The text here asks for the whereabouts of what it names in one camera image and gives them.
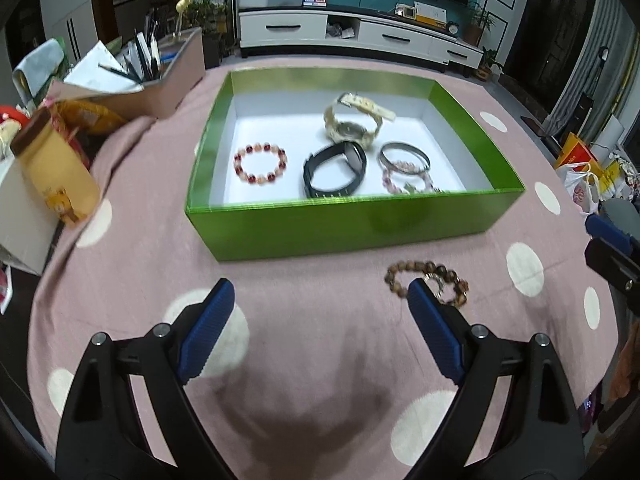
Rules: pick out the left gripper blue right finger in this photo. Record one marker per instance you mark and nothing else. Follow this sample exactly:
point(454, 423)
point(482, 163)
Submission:
point(444, 344)

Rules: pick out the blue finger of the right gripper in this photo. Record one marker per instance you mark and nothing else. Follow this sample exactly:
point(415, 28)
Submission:
point(620, 268)
point(599, 227)

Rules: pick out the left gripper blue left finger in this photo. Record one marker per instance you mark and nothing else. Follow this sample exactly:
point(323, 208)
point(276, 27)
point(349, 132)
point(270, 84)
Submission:
point(200, 327)

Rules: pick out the black smart band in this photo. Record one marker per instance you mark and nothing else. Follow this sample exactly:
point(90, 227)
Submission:
point(337, 171)

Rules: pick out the cream white wristwatch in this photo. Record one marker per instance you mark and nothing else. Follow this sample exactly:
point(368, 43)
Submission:
point(354, 118)

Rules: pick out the silver bangle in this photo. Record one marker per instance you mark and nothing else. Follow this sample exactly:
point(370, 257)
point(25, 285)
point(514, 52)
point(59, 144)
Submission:
point(404, 158)

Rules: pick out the white plastic shopping bag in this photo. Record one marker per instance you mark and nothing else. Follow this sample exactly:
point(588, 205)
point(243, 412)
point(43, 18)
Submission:
point(582, 185)

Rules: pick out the pink polka dot tablecloth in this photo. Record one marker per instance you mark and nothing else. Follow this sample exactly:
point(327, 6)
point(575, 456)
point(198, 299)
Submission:
point(321, 372)

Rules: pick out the floor potted plant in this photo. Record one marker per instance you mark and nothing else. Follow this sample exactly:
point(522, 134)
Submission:
point(487, 63)

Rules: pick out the white drawer organizer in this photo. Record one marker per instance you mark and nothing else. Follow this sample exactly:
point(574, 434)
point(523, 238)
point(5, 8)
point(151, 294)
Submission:
point(27, 226)

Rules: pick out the green cardboard box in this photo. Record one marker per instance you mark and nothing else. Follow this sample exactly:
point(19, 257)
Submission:
point(298, 161)

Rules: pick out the yellow bear bottle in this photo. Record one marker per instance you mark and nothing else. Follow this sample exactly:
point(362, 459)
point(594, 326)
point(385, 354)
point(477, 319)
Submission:
point(55, 169)

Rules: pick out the potted plant on cabinet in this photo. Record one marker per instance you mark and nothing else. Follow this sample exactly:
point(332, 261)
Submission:
point(479, 21)

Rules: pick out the small desk clock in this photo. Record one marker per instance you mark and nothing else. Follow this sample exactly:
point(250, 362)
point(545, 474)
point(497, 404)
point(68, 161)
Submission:
point(453, 28)

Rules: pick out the white TV cabinet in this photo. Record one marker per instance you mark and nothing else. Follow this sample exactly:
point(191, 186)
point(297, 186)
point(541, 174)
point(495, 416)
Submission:
point(325, 29)

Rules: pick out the pink storage box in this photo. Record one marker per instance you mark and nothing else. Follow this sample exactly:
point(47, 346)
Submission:
point(158, 98)

